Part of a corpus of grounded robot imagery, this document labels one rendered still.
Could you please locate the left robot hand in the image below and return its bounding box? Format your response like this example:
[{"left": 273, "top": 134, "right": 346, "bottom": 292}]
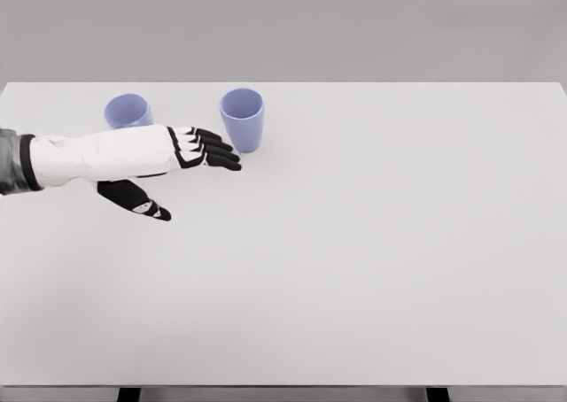
[{"left": 87, "top": 124, "right": 243, "bottom": 223}]

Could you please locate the lavender plastic cup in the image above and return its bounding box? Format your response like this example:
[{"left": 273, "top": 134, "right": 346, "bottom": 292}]
[
  {"left": 219, "top": 88, "right": 264, "bottom": 154},
  {"left": 104, "top": 93, "right": 155, "bottom": 132}
]

